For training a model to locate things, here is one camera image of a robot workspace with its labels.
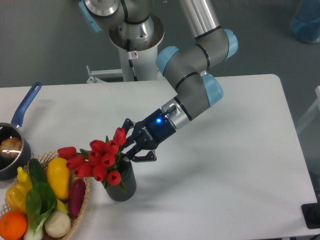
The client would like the green bok choy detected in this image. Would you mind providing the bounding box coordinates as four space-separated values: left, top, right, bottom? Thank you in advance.
23 182 57 240

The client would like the blue translucent container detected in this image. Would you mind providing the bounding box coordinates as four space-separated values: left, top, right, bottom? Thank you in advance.
290 0 320 44

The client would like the black cable on pedestal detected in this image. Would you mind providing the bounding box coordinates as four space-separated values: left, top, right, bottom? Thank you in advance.
125 39 138 82

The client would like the black device at edge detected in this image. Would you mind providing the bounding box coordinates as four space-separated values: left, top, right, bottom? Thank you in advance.
301 203 320 229

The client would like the yellow bell pepper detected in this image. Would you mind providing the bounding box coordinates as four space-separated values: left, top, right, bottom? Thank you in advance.
5 183 27 213

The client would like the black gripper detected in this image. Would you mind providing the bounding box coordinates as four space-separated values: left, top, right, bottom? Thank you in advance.
122 108 176 162

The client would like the dark grey ribbed vase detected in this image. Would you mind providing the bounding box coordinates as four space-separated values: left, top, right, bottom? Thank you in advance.
102 160 137 202

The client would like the orange fruit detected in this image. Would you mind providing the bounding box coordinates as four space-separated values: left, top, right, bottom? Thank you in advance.
0 211 28 240

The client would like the brown bread bun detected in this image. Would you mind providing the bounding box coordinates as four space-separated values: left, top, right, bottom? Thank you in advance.
0 137 22 159

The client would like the yellow squash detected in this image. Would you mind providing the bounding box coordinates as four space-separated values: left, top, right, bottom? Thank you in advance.
46 157 71 201

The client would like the purple eggplant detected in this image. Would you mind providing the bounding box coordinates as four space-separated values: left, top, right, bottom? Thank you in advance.
67 179 86 217

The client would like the blue handled saucepan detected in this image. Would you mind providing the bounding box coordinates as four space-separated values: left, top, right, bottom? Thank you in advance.
0 82 42 181

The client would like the white frame at right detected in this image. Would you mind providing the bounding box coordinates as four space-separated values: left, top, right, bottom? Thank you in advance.
295 86 320 135

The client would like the beige round mushroom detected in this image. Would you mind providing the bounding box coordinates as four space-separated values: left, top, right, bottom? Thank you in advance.
44 210 71 238

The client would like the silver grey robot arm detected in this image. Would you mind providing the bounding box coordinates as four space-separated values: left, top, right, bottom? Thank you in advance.
78 0 238 162

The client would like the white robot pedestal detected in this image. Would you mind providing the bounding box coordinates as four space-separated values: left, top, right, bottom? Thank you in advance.
87 13 165 83

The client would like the red tulip bouquet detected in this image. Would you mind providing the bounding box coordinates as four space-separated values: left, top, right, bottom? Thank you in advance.
57 127 126 183

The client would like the small yellow fruit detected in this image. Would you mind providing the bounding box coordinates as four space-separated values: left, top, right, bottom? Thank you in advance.
56 199 69 214

